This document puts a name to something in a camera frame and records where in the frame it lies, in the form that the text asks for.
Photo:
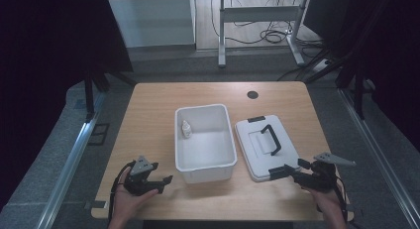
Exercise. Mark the small white bottle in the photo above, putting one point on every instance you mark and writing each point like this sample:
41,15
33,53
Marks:
186,129

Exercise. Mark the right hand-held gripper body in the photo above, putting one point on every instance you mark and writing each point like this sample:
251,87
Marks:
322,176

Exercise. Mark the white plastic storage box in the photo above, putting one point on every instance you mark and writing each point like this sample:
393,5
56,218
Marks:
206,146

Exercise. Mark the grey metal desk frame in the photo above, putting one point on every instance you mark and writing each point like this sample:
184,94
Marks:
257,14

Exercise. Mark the black metal stand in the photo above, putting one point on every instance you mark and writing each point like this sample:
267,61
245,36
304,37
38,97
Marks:
89,93
359,93

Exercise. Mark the white power strip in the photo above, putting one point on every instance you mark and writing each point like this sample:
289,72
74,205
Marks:
321,65

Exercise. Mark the white cabinet panel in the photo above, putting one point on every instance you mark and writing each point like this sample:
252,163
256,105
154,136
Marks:
152,22

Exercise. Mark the aluminium floor rail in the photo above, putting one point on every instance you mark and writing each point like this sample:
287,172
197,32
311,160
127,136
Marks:
71,163
379,156

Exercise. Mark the black round table grommet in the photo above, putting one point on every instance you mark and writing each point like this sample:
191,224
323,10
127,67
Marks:
252,94

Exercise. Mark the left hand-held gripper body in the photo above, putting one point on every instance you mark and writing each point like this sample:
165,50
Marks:
138,176

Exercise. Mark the black square floor plate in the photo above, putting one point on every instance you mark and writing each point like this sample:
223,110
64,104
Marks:
99,134

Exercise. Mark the dark curtain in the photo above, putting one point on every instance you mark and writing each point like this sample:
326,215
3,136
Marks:
389,40
49,57

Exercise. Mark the person's left hand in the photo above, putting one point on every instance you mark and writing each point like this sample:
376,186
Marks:
127,202

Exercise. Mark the person's right hand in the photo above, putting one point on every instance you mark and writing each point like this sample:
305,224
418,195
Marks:
325,199

